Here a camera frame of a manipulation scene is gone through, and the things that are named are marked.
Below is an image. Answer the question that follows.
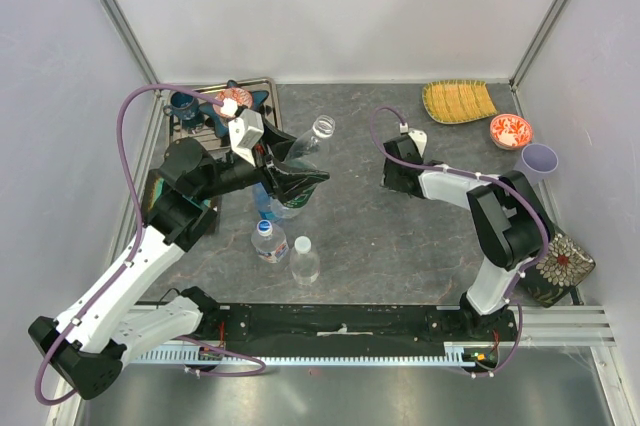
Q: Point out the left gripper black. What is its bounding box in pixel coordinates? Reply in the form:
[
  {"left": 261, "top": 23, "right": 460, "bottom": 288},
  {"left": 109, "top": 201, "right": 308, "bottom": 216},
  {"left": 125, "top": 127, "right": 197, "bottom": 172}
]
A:
[{"left": 196, "top": 115, "right": 330, "bottom": 202}]

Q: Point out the green label clear bottle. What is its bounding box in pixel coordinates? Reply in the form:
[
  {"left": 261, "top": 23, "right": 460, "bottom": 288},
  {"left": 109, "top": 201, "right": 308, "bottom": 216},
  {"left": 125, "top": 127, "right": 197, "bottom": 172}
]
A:
[{"left": 273, "top": 115, "right": 335, "bottom": 219}]

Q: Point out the clear bottle white cap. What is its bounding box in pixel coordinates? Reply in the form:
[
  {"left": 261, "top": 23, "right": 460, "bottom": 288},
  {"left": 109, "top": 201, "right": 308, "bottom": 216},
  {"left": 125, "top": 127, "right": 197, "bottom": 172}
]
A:
[{"left": 289, "top": 245, "right": 320, "bottom": 286}]

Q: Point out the plain white bottle cap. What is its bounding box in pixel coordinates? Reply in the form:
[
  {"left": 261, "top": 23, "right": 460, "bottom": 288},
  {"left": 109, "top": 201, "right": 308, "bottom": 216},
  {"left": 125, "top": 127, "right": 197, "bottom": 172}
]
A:
[{"left": 294, "top": 236, "right": 312, "bottom": 254}]

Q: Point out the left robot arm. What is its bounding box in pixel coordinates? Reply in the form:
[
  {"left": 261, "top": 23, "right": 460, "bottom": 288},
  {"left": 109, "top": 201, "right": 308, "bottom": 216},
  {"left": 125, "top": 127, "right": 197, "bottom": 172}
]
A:
[{"left": 28, "top": 122, "right": 329, "bottom": 400}]

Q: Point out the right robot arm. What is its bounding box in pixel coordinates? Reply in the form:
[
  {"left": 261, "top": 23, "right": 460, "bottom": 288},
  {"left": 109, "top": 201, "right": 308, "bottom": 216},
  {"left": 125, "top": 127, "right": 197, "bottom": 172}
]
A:
[{"left": 383, "top": 133, "right": 554, "bottom": 340}]

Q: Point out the blue cap water bottle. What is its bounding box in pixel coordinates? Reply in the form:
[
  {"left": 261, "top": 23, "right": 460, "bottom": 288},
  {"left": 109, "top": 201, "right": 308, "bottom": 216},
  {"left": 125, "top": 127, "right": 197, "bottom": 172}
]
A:
[{"left": 252, "top": 183, "right": 296, "bottom": 222}]

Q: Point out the red label water bottle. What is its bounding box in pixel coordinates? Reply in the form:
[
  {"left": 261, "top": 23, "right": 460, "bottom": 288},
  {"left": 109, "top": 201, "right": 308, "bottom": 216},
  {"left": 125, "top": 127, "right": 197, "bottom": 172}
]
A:
[{"left": 251, "top": 220, "right": 289, "bottom": 264}]

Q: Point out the blue star dish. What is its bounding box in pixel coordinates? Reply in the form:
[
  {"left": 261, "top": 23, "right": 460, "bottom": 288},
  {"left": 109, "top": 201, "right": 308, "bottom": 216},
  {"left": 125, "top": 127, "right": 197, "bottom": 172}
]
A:
[{"left": 200, "top": 80, "right": 269, "bottom": 139}]

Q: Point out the red patterned bowl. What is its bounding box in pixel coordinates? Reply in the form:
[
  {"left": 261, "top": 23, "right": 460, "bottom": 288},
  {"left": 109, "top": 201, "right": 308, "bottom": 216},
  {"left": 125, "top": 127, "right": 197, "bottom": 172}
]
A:
[{"left": 214, "top": 87, "right": 253, "bottom": 119}]

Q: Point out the yellow woven plate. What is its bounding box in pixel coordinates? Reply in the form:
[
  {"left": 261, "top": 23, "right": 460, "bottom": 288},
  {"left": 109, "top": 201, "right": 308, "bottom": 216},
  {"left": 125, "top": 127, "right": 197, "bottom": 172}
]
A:
[{"left": 422, "top": 79, "right": 498, "bottom": 125}]

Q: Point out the metal tray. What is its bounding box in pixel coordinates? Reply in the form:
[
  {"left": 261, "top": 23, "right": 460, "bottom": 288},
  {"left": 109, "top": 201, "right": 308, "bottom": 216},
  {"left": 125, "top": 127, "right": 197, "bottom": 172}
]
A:
[{"left": 163, "top": 77, "right": 282, "bottom": 152}]

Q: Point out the red floral bowl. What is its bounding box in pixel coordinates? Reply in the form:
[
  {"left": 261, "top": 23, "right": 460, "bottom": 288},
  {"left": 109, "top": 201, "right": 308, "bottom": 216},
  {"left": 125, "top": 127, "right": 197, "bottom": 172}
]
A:
[{"left": 489, "top": 113, "right": 534, "bottom": 150}]

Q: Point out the blue mug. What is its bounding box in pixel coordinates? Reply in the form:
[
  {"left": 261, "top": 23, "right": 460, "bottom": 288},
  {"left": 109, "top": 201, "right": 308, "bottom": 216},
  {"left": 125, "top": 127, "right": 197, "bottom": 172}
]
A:
[{"left": 163, "top": 92, "right": 204, "bottom": 130}]

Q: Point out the teal rectangular dish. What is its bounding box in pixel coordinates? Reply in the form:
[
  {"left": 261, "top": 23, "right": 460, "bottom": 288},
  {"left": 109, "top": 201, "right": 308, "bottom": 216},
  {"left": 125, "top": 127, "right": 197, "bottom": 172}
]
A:
[{"left": 141, "top": 169, "right": 222, "bottom": 236}]

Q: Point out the purple plastic cup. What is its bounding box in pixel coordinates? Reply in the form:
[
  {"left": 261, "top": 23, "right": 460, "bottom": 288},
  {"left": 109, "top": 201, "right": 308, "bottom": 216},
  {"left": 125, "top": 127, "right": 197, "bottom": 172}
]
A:
[{"left": 518, "top": 143, "right": 559, "bottom": 186}]

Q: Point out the black floral square plate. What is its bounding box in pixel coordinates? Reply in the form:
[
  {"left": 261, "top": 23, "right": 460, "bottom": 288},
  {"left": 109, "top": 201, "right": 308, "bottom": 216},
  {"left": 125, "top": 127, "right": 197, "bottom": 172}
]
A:
[{"left": 518, "top": 227, "right": 596, "bottom": 308}]

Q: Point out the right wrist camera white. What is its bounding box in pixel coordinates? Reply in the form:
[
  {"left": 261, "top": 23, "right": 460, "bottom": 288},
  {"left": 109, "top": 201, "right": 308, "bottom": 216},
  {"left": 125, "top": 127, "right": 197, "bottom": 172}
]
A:
[{"left": 399, "top": 123, "right": 428, "bottom": 158}]

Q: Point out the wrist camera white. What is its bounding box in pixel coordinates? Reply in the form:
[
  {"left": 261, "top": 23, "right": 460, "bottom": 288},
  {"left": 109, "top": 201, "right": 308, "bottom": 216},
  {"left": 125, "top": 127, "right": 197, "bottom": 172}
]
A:
[
  {"left": 399, "top": 123, "right": 428, "bottom": 158},
  {"left": 228, "top": 109, "right": 264, "bottom": 166}
]

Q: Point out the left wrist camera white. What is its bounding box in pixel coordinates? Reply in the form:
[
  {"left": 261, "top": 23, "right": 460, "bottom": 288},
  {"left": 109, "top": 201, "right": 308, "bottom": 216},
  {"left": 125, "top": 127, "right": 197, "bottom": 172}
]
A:
[{"left": 228, "top": 109, "right": 264, "bottom": 166}]

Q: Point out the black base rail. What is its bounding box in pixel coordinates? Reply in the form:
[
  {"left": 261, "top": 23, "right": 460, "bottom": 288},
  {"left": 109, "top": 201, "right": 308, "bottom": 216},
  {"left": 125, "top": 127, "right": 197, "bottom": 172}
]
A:
[{"left": 192, "top": 303, "right": 516, "bottom": 358}]

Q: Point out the white cable duct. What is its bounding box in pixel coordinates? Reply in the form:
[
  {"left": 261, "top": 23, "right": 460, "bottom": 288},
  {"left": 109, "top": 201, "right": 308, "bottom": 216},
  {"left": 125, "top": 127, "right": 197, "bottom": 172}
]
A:
[{"left": 132, "top": 342, "right": 487, "bottom": 368}]

